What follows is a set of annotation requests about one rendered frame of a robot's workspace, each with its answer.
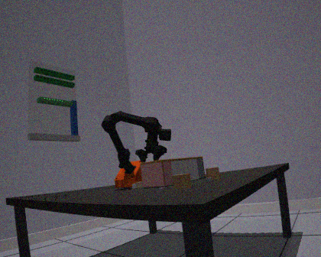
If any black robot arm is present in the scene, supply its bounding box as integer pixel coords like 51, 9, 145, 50
101, 111, 171, 174

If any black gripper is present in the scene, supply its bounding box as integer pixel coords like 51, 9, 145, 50
135, 138, 167, 163

